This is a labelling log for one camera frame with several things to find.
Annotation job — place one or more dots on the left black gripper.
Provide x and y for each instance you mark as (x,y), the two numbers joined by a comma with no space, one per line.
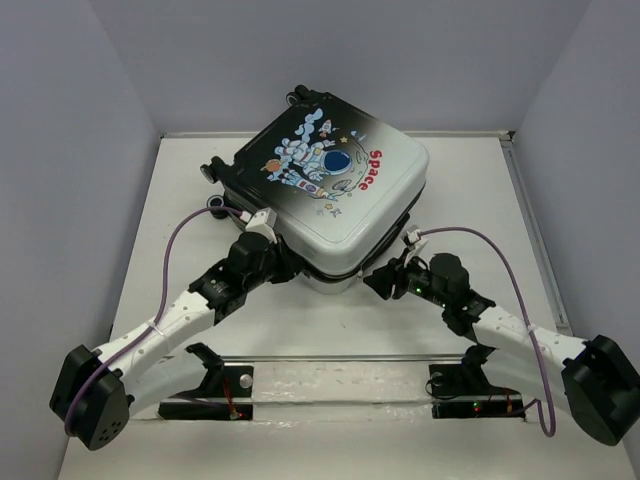
(290,265)

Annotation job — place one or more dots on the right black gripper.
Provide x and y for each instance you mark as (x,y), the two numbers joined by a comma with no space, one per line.
(393,273)

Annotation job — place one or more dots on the black suitcase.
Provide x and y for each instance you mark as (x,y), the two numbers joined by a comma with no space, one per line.
(340,182)

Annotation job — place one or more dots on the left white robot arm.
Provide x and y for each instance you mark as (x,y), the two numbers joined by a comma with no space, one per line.
(94,392)

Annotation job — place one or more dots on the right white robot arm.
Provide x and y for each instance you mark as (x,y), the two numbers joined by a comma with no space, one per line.
(592,380)

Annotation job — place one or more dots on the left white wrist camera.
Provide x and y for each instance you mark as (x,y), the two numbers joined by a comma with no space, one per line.
(262,222)

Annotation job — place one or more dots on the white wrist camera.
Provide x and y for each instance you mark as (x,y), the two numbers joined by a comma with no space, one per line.
(262,222)
(414,242)

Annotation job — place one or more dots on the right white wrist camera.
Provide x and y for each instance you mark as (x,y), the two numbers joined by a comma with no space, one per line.
(414,242)

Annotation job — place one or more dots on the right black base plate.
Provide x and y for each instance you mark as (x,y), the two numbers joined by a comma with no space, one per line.
(462,392)

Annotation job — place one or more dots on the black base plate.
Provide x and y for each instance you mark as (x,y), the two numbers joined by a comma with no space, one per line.
(223,396)
(462,392)

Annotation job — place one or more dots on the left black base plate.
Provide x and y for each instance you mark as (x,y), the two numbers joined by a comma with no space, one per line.
(223,396)

